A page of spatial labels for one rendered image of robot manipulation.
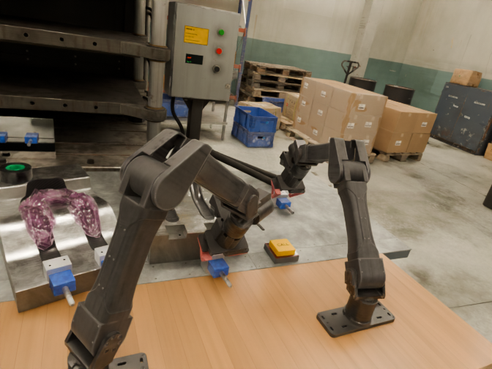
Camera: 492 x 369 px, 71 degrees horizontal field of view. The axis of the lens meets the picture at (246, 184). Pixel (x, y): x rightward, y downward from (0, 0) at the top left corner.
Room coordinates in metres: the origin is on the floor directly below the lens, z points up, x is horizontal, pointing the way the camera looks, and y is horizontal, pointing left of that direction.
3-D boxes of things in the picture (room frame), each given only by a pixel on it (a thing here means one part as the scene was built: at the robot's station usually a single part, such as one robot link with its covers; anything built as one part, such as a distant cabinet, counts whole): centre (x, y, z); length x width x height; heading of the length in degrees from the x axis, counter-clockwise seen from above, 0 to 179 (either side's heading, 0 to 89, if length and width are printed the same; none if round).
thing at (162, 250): (1.02, 0.21, 0.87); 0.50 x 0.26 x 0.14; 26
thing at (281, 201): (1.19, -0.16, 0.83); 0.13 x 0.05 x 0.05; 26
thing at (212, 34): (1.75, 0.32, 0.74); 0.31 x 0.22 x 1.47; 116
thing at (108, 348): (0.41, 0.21, 0.90); 0.09 x 0.06 x 0.06; 55
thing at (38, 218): (0.79, 0.49, 0.90); 0.26 x 0.18 x 0.08; 43
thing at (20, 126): (1.51, 1.05, 0.87); 0.50 x 0.27 x 0.17; 26
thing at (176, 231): (0.79, 0.16, 0.87); 0.05 x 0.05 x 0.04; 26
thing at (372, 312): (0.67, -0.32, 0.84); 0.20 x 0.07 x 0.08; 117
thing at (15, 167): (0.89, 0.66, 0.93); 0.08 x 0.08 x 0.04
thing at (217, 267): (0.73, 0.03, 0.83); 0.13 x 0.05 x 0.05; 32
